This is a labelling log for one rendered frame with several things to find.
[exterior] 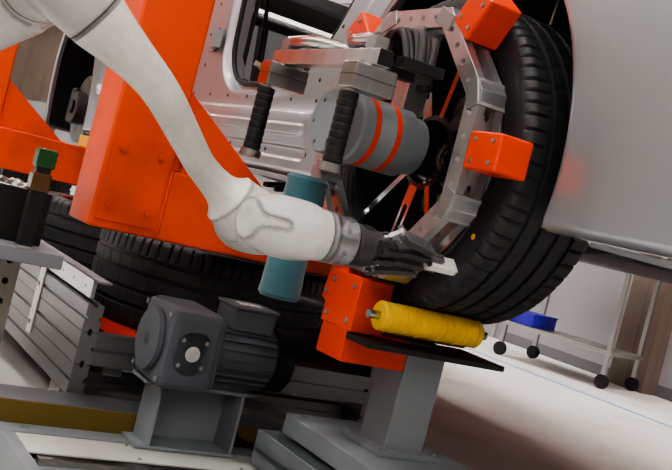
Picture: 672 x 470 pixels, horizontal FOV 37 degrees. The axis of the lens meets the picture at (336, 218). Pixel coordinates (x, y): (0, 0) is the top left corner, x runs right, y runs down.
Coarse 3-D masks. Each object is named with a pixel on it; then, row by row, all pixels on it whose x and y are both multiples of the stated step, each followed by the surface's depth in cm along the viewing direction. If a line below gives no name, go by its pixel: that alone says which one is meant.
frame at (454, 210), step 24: (384, 24) 214; (408, 24) 207; (432, 24) 199; (456, 24) 192; (456, 48) 191; (480, 48) 191; (480, 72) 185; (480, 96) 181; (504, 96) 184; (480, 120) 182; (456, 144) 184; (312, 168) 227; (456, 168) 183; (336, 192) 225; (456, 192) 182; (480, 192) 184; (432, 216) 186; (456, 216) 183; (432, 240) 191
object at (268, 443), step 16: (272, 432) 229; (256, 448) 226; (272, 448) 220; (288, 448) 225; (304, 448) 220; (256, 464) 225; (272, 464) 219; (288, 464) 213; (304, 464) 208; (320, 464) 213
